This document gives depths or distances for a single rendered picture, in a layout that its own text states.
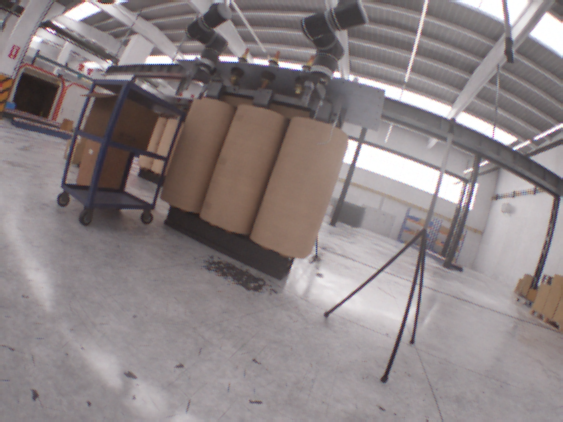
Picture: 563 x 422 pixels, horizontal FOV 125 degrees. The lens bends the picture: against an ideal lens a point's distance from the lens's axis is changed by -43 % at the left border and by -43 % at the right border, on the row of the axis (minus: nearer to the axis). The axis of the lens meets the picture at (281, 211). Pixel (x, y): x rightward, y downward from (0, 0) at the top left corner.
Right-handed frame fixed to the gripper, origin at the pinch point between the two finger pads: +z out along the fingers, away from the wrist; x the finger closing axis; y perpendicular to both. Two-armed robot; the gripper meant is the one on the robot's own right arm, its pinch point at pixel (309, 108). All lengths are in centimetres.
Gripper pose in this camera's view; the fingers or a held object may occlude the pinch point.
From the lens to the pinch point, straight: 113.9
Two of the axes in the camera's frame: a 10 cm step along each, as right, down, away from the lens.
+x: 3.5, 0.6, 9.3
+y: 8.8, 3.3, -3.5
